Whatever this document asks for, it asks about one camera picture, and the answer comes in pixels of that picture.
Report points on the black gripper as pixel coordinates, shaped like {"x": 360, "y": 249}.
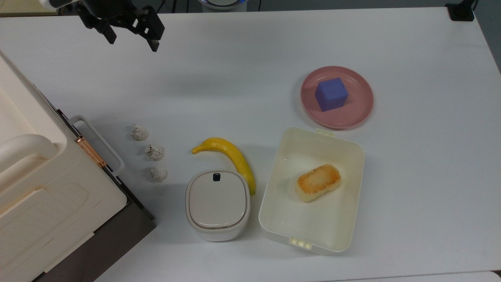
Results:
{"x": 117, "y": 13}

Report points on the blue cube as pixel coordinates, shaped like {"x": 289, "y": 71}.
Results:
{"x": 331, "y": 94}

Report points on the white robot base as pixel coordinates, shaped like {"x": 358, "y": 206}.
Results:
{"x": 221, "y": 3}

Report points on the pink plate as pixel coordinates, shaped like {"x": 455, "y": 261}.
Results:
{"x": 352, "y": 113}

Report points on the crumpled white paper ball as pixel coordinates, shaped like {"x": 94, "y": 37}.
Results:
{"x": 154, "y": 152}
{"x": 139, "y": 133}
{"x": 158, "y": 174}

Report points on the wooden background furniture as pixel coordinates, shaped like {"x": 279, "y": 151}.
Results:
{"x": 23, "y": 6}

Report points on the yellow banana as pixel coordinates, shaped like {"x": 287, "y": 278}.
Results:
{"x": 235, "y": 154}

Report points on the small white lidded bin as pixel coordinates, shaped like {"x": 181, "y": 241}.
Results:
{"x": 217, "y": 201}

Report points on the cream toy oven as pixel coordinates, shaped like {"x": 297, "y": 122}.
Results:
{"x": 47, "y": 203}

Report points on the cream plastic container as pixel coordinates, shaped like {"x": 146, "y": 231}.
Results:
{"x": 289, "y": 211}

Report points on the toasted bread piece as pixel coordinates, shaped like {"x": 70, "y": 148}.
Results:
{"x": 318, "y": 182}

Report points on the black table clamp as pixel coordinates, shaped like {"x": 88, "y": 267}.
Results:
{"x": 461, "y": 11}

